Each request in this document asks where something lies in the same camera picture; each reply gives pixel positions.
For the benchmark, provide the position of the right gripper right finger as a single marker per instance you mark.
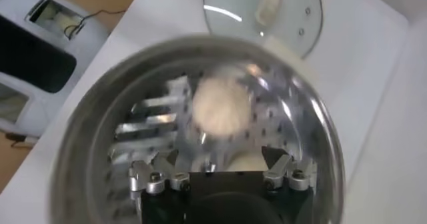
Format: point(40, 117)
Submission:
point(280, 172)

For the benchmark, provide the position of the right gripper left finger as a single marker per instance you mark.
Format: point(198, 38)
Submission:
point(146, 175)

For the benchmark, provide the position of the white steamed baozi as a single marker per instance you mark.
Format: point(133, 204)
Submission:
point(247, 163)
point(221, 107)

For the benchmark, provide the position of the perforated steel steamer basket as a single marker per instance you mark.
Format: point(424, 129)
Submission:
point(100, 112)

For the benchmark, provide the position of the white electric cooking pot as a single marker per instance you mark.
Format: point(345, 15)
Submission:
point(290, 55)

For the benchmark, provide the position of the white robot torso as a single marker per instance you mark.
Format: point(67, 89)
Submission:
point(33, 62)

